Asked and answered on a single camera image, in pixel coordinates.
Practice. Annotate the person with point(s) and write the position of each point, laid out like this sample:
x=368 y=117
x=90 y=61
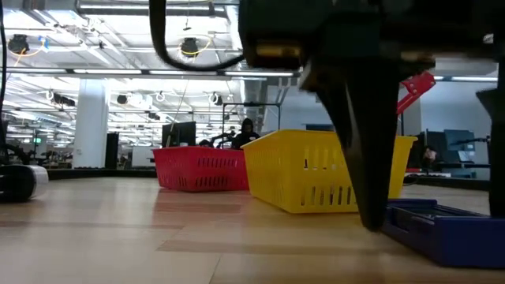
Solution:
x=246 y=138
x=429 y=158

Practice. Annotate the blue rectangular plastic case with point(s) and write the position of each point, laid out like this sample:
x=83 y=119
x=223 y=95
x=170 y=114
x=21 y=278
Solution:
x=446 y=236

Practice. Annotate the white building pillar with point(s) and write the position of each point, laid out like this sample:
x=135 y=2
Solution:
x=90 y=126

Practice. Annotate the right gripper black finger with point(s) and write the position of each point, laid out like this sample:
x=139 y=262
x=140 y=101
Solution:
x=367 y=158
x=498 y=158

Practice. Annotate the black computer monitor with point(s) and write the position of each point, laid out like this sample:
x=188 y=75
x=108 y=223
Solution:
x=179 y=134

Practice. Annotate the black upright cabinet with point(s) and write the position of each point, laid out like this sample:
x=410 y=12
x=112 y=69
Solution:
x=112 y=150

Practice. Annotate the black and white cylindrical item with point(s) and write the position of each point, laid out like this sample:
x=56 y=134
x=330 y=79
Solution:
x=19 y=183

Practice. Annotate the red slotted plastic basket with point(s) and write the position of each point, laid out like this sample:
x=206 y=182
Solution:
x=197 y=169

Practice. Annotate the long ceiling light strip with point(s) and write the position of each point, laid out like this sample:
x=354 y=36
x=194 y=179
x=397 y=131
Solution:
x=106 y=72

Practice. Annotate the yellow slotted plastic basket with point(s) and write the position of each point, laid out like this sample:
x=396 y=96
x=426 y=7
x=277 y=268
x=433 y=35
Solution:
x=284 y=169

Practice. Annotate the red desk lamp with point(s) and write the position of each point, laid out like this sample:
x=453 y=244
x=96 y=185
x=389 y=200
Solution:
x=416 y=84

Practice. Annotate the black ceiling-mounted device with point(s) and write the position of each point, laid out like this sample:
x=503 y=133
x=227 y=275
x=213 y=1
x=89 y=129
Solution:
x=189 y=46
x=17 y=43

